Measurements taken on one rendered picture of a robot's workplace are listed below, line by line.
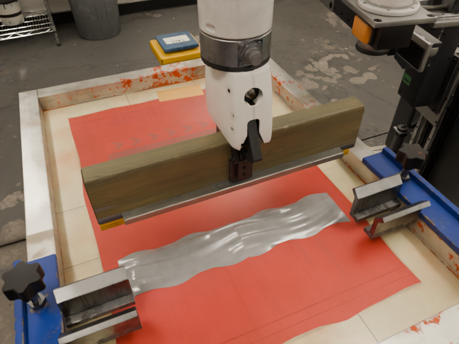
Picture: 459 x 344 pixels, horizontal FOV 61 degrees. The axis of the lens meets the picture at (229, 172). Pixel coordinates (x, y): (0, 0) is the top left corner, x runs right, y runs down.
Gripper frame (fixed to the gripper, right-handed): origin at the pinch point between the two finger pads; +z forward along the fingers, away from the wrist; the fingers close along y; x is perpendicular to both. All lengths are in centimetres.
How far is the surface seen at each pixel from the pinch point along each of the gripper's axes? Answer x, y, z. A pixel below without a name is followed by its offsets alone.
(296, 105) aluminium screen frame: -25.0, 23.7, 12.3
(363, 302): -10.6, -18.9, 14.0
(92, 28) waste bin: -4, 307, 100
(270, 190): -9.0, 4.9, 14.1
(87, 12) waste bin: -2, 307, 86
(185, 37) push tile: -14, 68, 13
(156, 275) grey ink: 13.8, -4.4, 13.3
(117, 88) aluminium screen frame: 9.2, 46.3, 12.2
